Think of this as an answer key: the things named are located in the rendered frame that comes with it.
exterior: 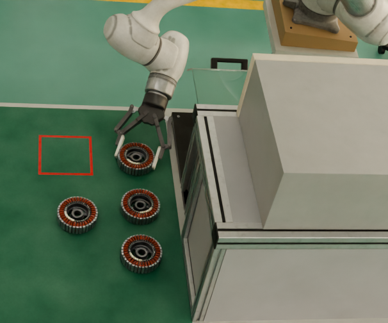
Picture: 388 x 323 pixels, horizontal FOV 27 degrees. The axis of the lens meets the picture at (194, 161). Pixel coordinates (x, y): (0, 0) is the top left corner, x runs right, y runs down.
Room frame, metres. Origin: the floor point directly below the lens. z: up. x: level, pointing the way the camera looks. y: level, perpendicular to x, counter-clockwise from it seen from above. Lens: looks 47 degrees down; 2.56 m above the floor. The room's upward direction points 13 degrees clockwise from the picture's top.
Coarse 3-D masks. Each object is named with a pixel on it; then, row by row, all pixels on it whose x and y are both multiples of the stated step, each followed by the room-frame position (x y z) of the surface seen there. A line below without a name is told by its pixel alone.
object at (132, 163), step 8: (128, 144) 1.68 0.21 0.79; (136, 144) 1.69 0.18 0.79; (144, 144) 1.70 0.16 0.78; (120, 152) 1.64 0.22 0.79; (128, 152) 1.66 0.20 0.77; (136, 152) 1.67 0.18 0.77; (144, 152) 1.67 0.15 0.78; (152, 152) 1.67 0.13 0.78; (120, 160) 1.61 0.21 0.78; (128, 160) 1.61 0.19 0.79; (136, 160) 1.63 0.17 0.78; (152, 160) 1.64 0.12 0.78; (120, 168) 1.60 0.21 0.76; (128, 168) 1.59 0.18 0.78; (136, 168) 1.60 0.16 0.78; (144, 168) 1.61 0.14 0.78
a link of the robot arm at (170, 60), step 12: (168, 36) 1.96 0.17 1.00; (180, 36) 1.97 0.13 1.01; (168, 48) 1.91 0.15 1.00; (180, 48) 1.93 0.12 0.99; (156, 60) 1.86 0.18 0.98; (168, 60) 1.88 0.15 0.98; (180, 60) 1.90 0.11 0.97; (156, 72) 1.86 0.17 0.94; (168, 72) 1.86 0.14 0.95; (180, 72) 1.88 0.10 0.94
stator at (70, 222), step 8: (64, 200) 1.41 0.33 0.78; (72, 200) 1.42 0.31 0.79; (80, 200) 1.42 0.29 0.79; (88, 200) 1.44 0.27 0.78; (64, 208) 1.38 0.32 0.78; (72, 208) 1.41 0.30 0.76; (80, 208) 1.41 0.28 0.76; (88, 208) 1.41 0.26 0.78; (96, 208) 1.41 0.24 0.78; (64, 216) 1.36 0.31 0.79; (72, 216) 1.37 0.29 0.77; (80, 216) 1.38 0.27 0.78; (88, 216) 1.38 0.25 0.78; (96, 216) 1.39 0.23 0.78; (64, 224) 1.33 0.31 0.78; (72, 224) 1.34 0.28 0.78; (80, 224) 1.34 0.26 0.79; (88, 224) 1.35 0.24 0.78; (72, 232) 1.33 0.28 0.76; (80, 232) 1.33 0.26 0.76
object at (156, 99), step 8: (144, 96) 1.81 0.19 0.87; (152, 96) 1.79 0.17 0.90; (160, 96) 1.80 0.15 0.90; (144, 104) 1.79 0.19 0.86; (152, 104) 1.78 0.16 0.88; (160, 104) 1.78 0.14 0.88; (152, 112) 1.77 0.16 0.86; (160, 112) 1.77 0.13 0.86; (144, 120) 1.74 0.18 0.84; (152, 120) 1.75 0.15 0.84; (160, 120) 1.76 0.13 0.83
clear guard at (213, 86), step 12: (204, 72) 1.76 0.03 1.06; (216, 72) 1.77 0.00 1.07; (228, 72) 1.78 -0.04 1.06; (240, 72) 1.80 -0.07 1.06; (204, 84) 1.71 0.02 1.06; (216, 84) 1.72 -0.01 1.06; (228, 84) 1.73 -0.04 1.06; (240, 84) 1.75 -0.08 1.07; (204, 96) 1.66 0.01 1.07; (216, 96) 1.67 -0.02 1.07; (228, 96) 1.68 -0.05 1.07; (240, 96) 1.70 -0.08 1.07
